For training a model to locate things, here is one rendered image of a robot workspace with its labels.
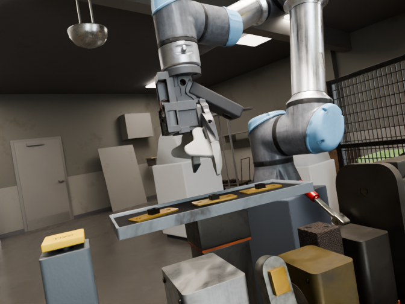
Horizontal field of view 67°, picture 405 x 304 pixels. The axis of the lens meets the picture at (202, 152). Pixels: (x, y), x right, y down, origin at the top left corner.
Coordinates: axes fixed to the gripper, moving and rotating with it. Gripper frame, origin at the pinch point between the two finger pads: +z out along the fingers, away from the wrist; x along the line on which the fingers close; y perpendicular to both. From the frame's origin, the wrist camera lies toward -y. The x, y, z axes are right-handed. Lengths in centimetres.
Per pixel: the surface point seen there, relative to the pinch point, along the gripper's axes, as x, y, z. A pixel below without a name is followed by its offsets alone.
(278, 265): 20.2, -0.9, 11.4
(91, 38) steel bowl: -241, 15, -121
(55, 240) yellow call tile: 4.5, 27.1, 5.2
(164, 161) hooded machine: -393, -59, 4
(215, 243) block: 4.6, 2.3, 11.7
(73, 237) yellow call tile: 5.1, 24.6, 5.2
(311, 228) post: 11.5, -12.7, 11.2
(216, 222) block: 4.5, 1.5, 8.3
